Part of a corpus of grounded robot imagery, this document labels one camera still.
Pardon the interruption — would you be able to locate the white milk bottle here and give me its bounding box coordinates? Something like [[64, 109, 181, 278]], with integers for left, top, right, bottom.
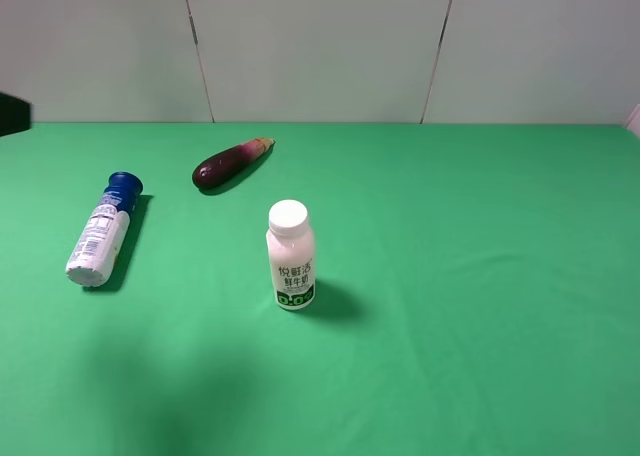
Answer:
[[266, 199, 316, 311]]

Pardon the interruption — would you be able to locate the blue and white bottle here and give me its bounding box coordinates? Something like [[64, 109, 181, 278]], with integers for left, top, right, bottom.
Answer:
[[65, 172, 143, 287]]

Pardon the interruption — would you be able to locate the purple eggplant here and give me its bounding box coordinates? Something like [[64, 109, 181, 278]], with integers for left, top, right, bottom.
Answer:
[[192, 137, 275, 194]]

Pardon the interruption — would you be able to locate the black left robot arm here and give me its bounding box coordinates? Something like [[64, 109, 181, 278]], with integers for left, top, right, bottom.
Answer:
[[0, 92, 32, 137]]

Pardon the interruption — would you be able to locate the green tablecloth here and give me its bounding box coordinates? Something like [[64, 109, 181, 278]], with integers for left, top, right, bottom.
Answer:
[[1, 123, 639, 455]]

